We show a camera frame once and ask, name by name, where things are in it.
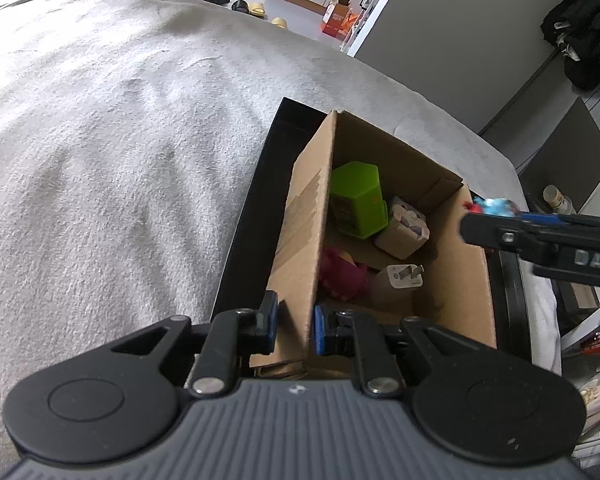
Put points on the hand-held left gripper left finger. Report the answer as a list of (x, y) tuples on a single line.
[(269, 325)]

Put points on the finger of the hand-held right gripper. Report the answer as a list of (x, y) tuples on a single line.
[(570, 220), (500, 237)]

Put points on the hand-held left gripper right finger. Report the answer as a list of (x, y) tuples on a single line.
[(322, 331)]

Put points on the blue and red figurine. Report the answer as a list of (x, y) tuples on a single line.
[(495, 206)]

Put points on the black tray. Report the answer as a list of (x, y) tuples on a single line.
[(250, 240)]

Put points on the brown cardboard box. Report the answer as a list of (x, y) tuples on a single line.
[(300, 240)]

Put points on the purple faced cube charger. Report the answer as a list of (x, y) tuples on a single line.
[(402, 230)]

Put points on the white plug charger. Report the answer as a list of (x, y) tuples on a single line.
[(404, 277)]

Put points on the green plastic box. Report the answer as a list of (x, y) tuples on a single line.
[(357, 197)]

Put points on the small glass bottle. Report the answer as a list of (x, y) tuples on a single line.
[(557, 200)]

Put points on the black hanging clothes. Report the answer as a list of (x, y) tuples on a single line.
[(587, 25)]

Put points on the orange cardboard box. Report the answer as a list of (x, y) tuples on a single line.
[(336, 20)]

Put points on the yellow slipper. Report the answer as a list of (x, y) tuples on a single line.
[(256, 10), (278, 22)]

